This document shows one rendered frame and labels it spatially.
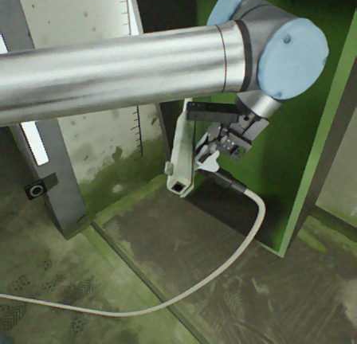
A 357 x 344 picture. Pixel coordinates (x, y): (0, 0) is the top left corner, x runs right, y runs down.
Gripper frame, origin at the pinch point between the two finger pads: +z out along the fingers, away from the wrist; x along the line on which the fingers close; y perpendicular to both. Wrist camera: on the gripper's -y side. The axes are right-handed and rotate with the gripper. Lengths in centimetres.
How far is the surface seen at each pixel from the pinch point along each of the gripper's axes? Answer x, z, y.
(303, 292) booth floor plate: 25, 57, 109
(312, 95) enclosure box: 43, -22, 36
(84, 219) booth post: 61, 121, -8
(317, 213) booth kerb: 77, 40, 123
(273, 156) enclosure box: 56, 12, 52
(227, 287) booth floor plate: 25, 78, 74
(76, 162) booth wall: 64, 81, -28
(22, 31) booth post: 59, 23, -67
